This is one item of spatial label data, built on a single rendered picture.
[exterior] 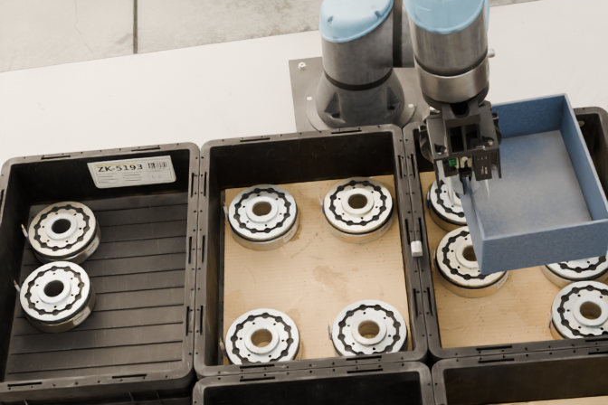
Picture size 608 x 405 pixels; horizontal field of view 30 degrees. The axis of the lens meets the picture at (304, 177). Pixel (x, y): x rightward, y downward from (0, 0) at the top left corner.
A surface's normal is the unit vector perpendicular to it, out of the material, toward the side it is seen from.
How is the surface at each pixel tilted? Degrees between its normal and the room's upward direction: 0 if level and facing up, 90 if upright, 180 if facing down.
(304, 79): 4
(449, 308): 0
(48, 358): 0
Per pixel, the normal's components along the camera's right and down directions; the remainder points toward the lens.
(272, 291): -0.09, -0.63
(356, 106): -0.16, 0.50
